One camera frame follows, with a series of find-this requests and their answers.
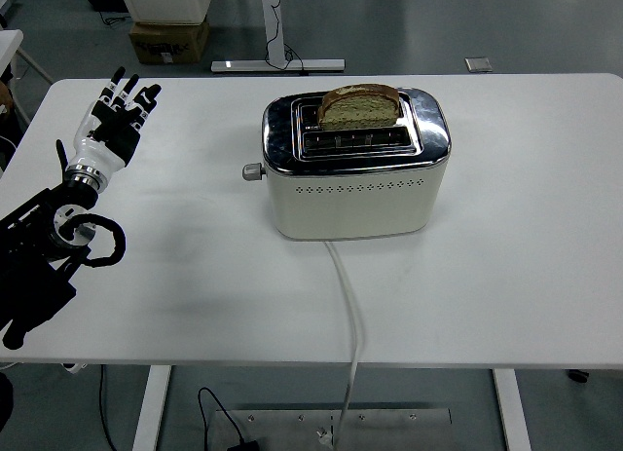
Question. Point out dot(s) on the cream plastic container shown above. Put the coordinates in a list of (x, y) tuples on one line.
[(165, 0)]

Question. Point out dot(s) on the brown bread slice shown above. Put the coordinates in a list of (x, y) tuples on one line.
[(357, 112)]

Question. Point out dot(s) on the black caster wheel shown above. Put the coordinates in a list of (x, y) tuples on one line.
[(579, 375)]

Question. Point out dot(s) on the white table leg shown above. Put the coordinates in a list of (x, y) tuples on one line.
[(151, 407), (512, 412)]

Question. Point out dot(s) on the person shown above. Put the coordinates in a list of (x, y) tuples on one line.
[(4, 98)]

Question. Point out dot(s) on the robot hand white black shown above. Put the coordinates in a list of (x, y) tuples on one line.
[(92, 151)]

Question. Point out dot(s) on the cream toaster chrome top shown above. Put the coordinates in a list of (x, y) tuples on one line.
[(350, 207)]

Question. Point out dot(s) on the brown cardboard box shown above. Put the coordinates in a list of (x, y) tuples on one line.
[(168, 44)]

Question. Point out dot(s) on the grey floor socket plate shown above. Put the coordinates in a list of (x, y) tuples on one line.
[(478, 64)]

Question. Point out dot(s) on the grey metal plate with screws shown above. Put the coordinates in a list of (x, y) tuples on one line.
[(389, 429)]

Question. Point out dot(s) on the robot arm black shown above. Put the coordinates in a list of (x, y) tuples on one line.
[(34, 275)]

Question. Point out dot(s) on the white desk stand foot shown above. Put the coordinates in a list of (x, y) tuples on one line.
[(233, 65)]

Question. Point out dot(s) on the white side table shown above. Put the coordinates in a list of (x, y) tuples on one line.
[(9, 44)]

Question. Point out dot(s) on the grey toaster lever knob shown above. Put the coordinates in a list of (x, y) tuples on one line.
[(252, 172)]

